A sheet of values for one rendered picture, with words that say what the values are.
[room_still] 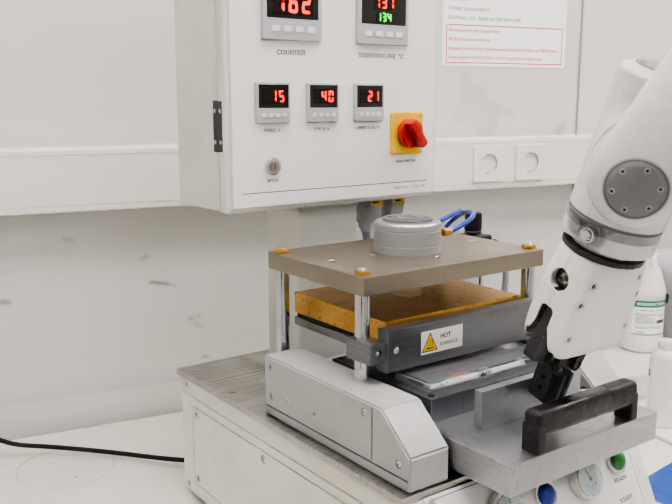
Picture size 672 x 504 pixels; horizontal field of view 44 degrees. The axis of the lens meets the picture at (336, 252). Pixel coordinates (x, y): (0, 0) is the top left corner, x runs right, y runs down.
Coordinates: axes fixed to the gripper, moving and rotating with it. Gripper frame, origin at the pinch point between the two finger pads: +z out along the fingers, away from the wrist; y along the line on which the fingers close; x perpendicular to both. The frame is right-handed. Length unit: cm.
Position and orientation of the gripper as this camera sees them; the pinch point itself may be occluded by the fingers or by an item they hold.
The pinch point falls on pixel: (550, 382)
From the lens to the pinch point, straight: 85.3
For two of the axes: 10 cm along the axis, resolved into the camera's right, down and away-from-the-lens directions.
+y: 8.0, -1.1, 5.8
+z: -2.0, 8.7, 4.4
